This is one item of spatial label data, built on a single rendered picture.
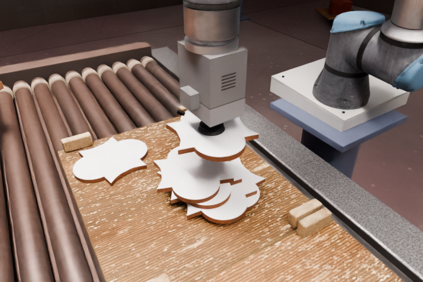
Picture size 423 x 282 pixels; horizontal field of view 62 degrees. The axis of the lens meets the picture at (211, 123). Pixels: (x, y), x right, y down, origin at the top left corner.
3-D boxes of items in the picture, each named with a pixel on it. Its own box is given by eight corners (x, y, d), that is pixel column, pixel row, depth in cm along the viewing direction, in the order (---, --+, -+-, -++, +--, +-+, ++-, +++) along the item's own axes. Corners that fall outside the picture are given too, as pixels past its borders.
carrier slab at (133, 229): (203, 114, 89) (203, 108, 88) (324, 219, 59) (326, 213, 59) (58, 157, 74) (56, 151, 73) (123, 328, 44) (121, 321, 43)
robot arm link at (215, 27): (203, 14, 42) (170, 0, 48) (204, 51, 44) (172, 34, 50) (252, 5, 46) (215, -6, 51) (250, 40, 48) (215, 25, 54)
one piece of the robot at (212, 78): (155, 17, 48) (163, 120, 56) (189, 34, 42) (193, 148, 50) (214, 7, 53) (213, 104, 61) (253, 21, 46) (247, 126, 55)
